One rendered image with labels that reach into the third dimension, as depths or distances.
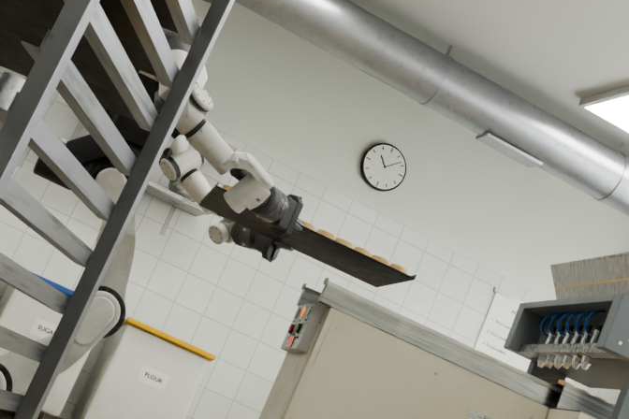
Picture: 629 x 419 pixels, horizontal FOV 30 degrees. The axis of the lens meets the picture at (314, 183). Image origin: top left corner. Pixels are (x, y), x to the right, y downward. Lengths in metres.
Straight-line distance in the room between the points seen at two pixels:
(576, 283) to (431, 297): 4.20
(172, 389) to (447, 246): 2.28
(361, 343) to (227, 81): 4.47
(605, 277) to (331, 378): 0.89
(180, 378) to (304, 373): 3.52
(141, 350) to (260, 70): 2.05
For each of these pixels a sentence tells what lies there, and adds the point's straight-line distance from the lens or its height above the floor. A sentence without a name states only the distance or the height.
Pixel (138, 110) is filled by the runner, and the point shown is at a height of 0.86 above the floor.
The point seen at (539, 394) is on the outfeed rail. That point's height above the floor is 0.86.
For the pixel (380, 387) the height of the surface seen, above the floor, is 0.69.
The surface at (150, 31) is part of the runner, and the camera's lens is 1.91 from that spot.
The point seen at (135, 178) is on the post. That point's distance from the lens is 2.10.
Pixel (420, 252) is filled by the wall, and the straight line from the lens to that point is 7.86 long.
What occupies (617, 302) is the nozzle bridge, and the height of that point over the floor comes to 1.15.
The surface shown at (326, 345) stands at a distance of 3.20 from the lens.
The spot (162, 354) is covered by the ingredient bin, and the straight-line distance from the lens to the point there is 6.66.
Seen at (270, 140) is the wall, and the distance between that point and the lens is 7.55.
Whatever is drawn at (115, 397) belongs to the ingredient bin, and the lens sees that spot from 6.63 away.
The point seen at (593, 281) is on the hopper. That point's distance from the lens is 3.63.
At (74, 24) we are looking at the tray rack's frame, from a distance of 1.53.
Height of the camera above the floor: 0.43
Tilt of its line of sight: 12 degrees up
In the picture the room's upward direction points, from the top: 24 degrees clockwise
